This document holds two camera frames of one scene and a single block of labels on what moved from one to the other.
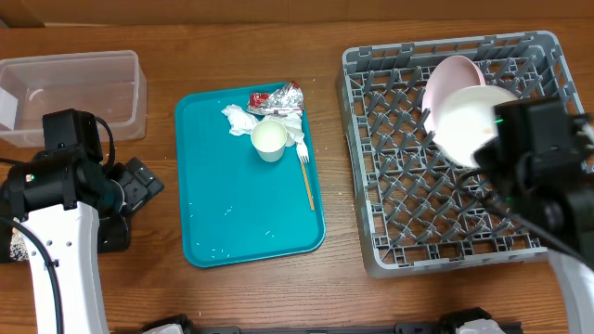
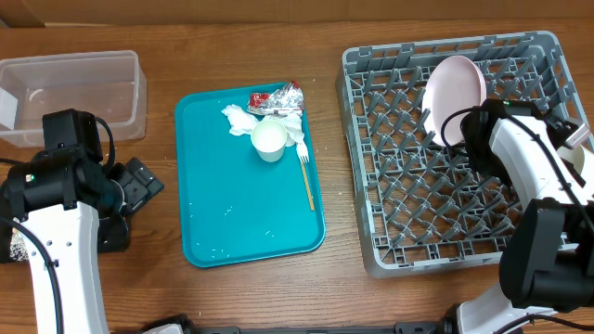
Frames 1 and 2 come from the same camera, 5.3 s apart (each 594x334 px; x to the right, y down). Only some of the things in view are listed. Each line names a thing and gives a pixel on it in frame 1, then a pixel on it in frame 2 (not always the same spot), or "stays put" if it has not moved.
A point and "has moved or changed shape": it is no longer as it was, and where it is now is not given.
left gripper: [139, 183] stays put
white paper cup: [268, 137] stays put
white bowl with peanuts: [463, 120] has moved or changed shape
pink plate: [454, 73] stays put
